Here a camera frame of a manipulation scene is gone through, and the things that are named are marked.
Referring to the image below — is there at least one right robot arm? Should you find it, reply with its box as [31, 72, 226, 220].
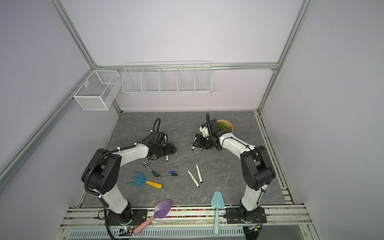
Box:
[193, 114, 276, 225]

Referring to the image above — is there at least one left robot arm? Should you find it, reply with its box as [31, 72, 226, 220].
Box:
[81, 131, 177, 225]

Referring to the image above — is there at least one potted green plant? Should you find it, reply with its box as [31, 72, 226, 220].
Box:
[217, 120, 234, 133]

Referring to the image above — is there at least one light blue garden trowel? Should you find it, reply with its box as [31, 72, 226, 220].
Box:
[211, 192, 225, 236]

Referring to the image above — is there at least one white mesh box basket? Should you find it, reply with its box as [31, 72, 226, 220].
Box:
[74, 70, 122, 111]

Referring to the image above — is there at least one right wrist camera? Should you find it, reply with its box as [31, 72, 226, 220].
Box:
[199, 127, 210, 138]

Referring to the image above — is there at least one green handled ratchet screwdriver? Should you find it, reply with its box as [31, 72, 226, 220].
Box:
[143, 160, 161, 179]

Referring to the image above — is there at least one blue garden fork yellow handle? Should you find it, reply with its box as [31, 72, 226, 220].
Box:
[128, 172, 164, 190]

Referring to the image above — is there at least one purple garden trowel pink handle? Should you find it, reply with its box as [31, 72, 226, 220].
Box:
[133, 199, 173, 235]

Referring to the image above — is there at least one white wire basket rack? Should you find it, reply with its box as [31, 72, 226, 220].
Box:
[121, 61, 213, 94]

